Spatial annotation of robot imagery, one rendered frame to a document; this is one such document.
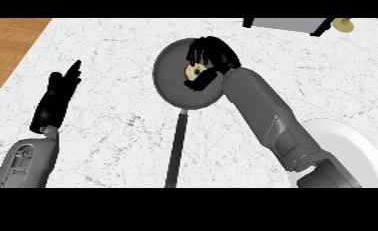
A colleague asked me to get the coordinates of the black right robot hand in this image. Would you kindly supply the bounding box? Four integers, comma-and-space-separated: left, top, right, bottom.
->
183, 35, 242, 92

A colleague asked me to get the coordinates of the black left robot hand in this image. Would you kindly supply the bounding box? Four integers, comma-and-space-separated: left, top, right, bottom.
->
28, 59, 84, 135

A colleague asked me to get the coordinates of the cream cupcake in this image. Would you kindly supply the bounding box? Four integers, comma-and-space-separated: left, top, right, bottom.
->
184, 62, 209, 82

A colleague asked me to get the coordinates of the dark grey frying pan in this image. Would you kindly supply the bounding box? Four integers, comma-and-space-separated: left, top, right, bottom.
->
152, 37, 228, 189

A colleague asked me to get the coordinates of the white plate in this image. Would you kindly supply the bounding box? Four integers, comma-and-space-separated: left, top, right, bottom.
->
288, 118, 378, 189

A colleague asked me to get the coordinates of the tan round object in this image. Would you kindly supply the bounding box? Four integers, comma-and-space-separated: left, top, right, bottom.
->
330, 18, 355, 34

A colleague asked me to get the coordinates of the grey appliance with black frame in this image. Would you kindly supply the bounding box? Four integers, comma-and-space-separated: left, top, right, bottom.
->
242, 18, 336, 38

